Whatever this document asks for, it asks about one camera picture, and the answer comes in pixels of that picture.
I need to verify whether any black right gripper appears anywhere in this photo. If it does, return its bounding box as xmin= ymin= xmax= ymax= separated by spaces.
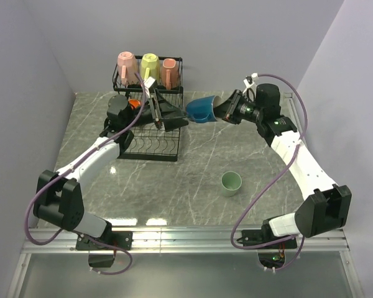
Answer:
xmin=208 ymin=90 xmax=264 ymax=125

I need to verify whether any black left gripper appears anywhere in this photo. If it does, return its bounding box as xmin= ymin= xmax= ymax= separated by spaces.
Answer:
xmin=125 ymin=89 xmax=188 ymax=132

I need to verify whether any blue mug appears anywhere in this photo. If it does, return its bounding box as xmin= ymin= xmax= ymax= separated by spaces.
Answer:
xmin=185 ymin=96 xmax=216 ymax=124

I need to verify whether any orange mug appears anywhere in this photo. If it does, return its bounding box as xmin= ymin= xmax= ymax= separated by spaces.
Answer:
xmin=128 ymin=98 xmax=141 ymax=109

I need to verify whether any salmon floral mug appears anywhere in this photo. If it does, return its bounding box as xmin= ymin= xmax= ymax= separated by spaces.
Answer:
xmin=160 ymin=58 xmax=179 ymax=90

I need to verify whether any yellow-green faceted mug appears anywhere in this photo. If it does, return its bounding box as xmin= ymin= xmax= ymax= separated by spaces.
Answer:
xmin=140 ymin=53 xmax=160 ymax=81

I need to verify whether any pale pink mug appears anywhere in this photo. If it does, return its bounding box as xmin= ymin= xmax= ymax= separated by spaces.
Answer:
xmin=117 ymin=51 xmax=138 ymax=86

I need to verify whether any light green tumbler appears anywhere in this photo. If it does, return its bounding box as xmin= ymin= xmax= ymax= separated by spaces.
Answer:
xmin=221 ymin=171 xmax=242 ymax=197

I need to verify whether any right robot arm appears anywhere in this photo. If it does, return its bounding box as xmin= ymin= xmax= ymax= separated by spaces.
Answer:
xmin=214 ymin=83 xmax=352 ymax=249

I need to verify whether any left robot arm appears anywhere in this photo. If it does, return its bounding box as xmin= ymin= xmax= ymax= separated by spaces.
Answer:
xmin=31 ymin=91 xmax=188 ymax=250

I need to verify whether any black wire dish rack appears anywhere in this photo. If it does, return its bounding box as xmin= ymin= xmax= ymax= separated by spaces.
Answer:
xmin=120 ymin=57 xmax=187 ymax=162

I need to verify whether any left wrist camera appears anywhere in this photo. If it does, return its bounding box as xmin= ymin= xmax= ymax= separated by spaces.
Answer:
xmin=144 ymin=76 xmax=158 ymax=99

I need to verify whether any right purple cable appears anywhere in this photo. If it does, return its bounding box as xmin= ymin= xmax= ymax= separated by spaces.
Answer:
xmin=230 ymin=73 xmax=308 ymax=271

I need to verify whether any purple cable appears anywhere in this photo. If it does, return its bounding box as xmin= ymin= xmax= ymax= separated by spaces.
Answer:
xmin=230 ymin=73 xmax=308 ymax=271
xmin=24 ymin=73 xmax=147 ymax=276

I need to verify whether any aluminium mounting rail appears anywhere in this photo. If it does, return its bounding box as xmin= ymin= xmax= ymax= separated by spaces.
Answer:
xmin=7 ymin=226 xmax=364 ymax=297

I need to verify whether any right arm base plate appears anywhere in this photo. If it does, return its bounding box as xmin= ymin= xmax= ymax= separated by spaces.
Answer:
xmin=237 ymin=229 xmax=297 ymax=250

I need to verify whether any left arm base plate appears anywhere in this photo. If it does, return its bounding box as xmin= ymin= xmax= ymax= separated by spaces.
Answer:
xmin=75 ymin=231 xmax=133 ymax=251

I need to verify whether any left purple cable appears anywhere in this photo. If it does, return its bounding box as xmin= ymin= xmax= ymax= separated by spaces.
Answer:
xmin=24 ymin=73 xmax=147 ymax=276

